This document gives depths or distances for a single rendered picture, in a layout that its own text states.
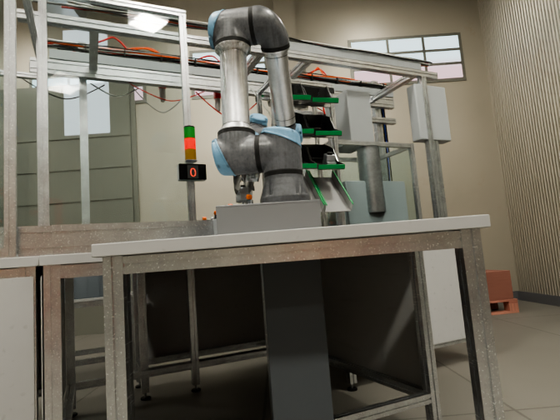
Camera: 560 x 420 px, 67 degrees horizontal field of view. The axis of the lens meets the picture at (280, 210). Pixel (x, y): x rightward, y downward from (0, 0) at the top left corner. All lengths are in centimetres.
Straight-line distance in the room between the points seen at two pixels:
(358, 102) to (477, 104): 394
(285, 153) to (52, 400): 99
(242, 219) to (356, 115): 203
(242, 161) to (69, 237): 63
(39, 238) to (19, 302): 21
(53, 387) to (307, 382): 75
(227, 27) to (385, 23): 567
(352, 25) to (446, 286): 467
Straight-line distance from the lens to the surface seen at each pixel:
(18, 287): 148
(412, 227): 100
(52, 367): 149
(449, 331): 314
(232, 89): 134
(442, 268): 310
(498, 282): 542
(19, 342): 149
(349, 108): 306
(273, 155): 123
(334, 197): 201
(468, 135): 670
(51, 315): 147
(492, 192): 666
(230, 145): 126
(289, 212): 116
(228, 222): 116
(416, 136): 326
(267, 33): 142
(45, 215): 187
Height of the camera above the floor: 79
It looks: 7 degrees up
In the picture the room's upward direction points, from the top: 4 degrees counter-clockwise
